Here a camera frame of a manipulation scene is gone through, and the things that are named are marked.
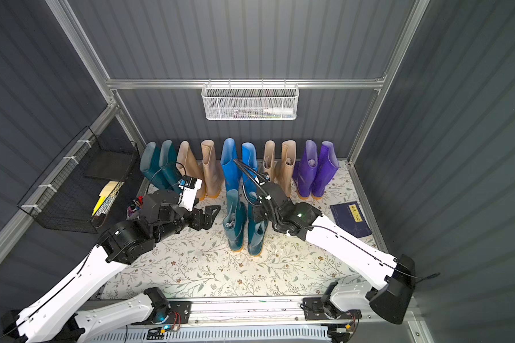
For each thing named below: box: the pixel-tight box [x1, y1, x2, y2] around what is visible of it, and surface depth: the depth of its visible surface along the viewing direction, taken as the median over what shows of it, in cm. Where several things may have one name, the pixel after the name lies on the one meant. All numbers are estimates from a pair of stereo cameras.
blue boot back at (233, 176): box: [220, 137, 243, 191], surface depth 95 cm
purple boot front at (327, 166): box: [311, 140, 340, 201], surface depth 91 cm
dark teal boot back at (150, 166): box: [140, 141, 172, 191], surface depth 89 cm
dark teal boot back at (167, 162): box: [158, 140, 183, 193], surface depth 90 cm
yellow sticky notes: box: [91, 180, 119, 217], surface depth 74 cm
